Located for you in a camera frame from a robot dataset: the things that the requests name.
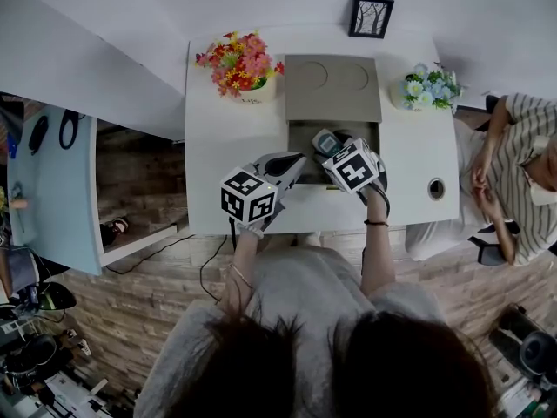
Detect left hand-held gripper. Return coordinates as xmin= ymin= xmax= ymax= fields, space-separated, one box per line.
xmin=219 ymin=151 xmax=307 ymax=226

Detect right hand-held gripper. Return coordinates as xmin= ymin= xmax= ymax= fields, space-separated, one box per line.
xmin=320 ymin=129 xmax=389 ymax=196

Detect teal and white remote control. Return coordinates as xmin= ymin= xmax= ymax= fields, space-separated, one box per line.
xmin=311 ymin=128 xmax=339 ymax=159

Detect grey box container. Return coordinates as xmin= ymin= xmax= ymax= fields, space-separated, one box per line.
xmin=284 ymin=54 xmax=384 ymax=187

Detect person's right forearm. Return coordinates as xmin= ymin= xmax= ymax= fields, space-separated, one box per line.
xmin=359 ymin=186 xmax=398 ymax=298

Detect person's left forearm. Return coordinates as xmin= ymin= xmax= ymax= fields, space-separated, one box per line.
xmin=218 ymin=227 xmax=267 ymax=318

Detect blue flower pot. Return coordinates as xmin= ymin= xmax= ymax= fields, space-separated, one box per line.
xmin=389 ymin=62 xmax=465 ymax=113

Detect person's grey dress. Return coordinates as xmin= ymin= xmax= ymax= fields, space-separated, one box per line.
xmin=133 ymin=232 xmax=446 ymax=418

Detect red and pink flower pot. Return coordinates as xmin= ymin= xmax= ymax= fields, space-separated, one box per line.
xmin=194 ymin=30 xmax=286 ymax=105

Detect black sandal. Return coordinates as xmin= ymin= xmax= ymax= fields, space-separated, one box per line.
xmin=99 ymin=216 xmax=131 ymax=246

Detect light blue desk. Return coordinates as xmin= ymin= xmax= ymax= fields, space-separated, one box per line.
xmin=6 ymin=104 xmax=105 ymax=277

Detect black helmet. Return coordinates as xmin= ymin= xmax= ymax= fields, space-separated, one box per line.
xmin=37 ymin=281 xmax=77 ymax=312

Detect thin silver bracelet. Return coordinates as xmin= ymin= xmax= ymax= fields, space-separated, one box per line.
xmin=228 ymin=262 xmax=254 ymax=290

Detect black floor cable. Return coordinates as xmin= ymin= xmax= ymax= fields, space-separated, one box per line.
xmin=104 ymin=233 xmax=196 ymax=276

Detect black picture frame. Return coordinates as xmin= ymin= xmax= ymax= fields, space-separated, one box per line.
xmin=347 ymin=0 xmax=395 ymax=40

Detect black camera equipment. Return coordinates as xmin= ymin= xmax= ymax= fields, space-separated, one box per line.
xmin=487 ymin=303 xmax=557 ymax=394

